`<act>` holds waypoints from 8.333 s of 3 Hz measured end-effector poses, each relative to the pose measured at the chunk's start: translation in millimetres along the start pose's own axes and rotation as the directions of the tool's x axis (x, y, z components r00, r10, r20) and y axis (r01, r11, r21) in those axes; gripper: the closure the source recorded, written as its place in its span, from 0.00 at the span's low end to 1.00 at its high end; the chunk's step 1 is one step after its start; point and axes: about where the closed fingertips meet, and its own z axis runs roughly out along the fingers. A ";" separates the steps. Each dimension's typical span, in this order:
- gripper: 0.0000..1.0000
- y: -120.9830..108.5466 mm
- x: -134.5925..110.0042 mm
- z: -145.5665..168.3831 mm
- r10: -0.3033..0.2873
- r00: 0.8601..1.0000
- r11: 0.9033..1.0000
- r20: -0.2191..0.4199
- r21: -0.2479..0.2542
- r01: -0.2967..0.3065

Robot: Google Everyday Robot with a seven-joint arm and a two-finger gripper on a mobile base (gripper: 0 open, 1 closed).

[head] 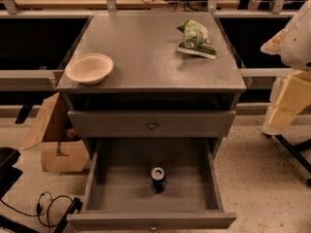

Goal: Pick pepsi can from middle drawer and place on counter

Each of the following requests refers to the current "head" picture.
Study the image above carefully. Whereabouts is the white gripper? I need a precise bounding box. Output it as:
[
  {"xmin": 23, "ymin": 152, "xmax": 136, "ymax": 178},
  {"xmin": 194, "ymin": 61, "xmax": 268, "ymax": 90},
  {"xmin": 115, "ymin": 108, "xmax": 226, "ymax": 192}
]
[{"xmin": 262, "ymin": 71, "xmax": 311, "ymax": 135}]

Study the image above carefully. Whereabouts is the blue pepsi can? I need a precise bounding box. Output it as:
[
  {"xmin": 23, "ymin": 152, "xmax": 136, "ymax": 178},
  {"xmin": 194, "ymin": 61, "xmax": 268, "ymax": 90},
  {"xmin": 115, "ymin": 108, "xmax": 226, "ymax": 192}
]
[{"xmin": 151, "ymin": 167, "xmax": 166, "ymax": 193}]

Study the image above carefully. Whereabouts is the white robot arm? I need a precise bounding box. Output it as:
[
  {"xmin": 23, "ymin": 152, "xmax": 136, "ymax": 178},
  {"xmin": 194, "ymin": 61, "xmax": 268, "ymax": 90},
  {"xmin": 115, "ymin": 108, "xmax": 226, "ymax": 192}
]
[{"xmin": 260, "ymin": 0, "xmax": 311, "ymax": 135}]

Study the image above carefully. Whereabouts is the grey drawer cabinet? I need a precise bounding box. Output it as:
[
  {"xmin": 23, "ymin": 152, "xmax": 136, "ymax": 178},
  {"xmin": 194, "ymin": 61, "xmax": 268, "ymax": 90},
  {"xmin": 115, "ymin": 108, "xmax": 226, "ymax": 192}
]
[{"xmin": 57, "ymin": 11, "xmax": 246, "ymax": 149}]

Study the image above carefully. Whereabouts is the open grey middle drawer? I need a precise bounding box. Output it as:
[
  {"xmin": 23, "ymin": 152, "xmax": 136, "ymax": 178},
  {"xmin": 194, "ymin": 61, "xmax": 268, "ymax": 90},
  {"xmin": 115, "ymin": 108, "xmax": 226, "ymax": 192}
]
[{"xmin": 68, "ymin": 138, "xmax": 236, "ymax": 231}]

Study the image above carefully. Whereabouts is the closed grey top drawer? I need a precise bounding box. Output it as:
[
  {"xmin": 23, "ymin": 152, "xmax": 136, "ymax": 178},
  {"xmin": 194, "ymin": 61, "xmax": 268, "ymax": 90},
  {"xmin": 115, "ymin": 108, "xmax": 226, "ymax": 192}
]
[{"xmin": 68, "ymin": 111, "xmax": 235, "ymax": 138}]

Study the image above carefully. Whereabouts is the black chair base leg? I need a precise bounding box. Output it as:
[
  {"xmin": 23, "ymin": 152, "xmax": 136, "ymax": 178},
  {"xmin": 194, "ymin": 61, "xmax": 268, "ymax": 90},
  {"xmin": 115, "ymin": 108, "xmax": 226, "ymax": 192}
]
[{"xmin": 274, "ymin": 134, "xmax": 311, "ymax": 173}]

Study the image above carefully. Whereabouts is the green chip bag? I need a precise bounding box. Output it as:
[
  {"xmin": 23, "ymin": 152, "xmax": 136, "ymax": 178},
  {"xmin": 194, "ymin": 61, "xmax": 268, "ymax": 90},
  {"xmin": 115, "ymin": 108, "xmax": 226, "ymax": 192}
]
[{"xmin": 176, "ymin": 19, "xmax": 217, "ymax": 59}]

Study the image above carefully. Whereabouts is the white paper bowl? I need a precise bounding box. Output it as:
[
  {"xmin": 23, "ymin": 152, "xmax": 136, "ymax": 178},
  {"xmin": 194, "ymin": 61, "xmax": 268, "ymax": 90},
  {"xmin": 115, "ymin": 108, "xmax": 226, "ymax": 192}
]
[{"xmin": 65, "ymin": 53, "xmax": 114, "ymax": 84}]

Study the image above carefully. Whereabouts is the brown cardboard box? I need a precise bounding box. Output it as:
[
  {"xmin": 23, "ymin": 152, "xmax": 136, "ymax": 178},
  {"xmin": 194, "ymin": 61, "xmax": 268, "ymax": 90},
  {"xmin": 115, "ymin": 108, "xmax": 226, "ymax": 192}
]
[{"xmin": 21, "ymin": 93, "xmax": 89, "ymax": 173}]

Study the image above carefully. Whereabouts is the black bin at left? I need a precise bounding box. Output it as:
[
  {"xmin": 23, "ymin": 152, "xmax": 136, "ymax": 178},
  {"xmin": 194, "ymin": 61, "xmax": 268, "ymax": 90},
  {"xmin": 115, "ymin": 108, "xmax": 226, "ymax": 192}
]
[{"xmin": 0, "ymin": 147, "xmax": 22, "ymax": 199}]

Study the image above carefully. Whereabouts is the black cable on floor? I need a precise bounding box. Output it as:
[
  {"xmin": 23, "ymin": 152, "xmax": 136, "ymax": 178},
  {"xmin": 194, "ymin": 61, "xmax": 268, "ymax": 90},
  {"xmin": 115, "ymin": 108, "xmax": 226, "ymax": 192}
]
[{"xmin": 0, "ymin": 191, "xmax": 77, "ymax": 228}]

